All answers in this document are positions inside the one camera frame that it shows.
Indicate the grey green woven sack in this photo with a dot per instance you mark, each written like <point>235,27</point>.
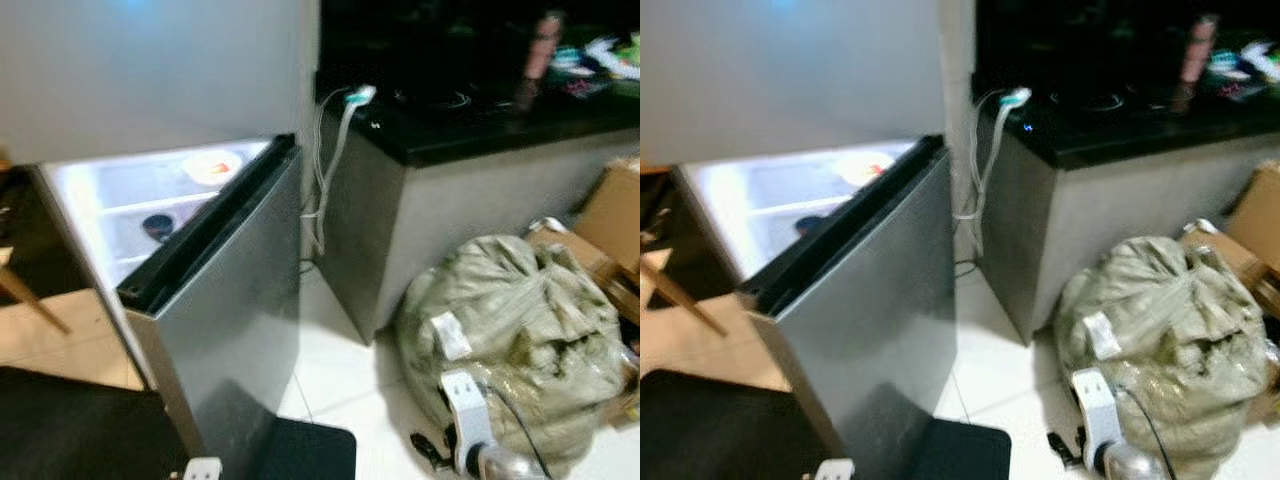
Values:
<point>520,330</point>
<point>1170,330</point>

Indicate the black top kitchen counter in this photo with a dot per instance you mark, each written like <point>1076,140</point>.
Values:
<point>1120,190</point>
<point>470,190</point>

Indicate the white bowl orange food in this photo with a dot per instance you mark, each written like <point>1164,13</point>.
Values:
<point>212,167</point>
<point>865,168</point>

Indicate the pink tumbler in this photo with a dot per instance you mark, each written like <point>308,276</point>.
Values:
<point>1198,50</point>
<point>545,45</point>

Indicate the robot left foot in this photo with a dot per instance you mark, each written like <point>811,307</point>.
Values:
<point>835,470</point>
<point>202,470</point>

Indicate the wooden table leg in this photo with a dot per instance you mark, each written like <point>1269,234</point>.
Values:
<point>690,300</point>
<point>35,300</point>

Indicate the grey fridge main door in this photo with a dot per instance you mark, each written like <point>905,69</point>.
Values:
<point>230,300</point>
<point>870,300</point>

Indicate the small white object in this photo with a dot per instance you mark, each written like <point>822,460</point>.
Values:
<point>1200,226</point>
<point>547,226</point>

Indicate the large cardboard box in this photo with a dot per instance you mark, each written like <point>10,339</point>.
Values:
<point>615,215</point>
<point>1260,215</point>

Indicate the dark blue cup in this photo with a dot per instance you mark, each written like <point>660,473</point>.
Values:
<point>157,226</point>
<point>810,226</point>

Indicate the grey fridge freezer door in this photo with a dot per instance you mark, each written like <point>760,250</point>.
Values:
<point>800,70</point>
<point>150,70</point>

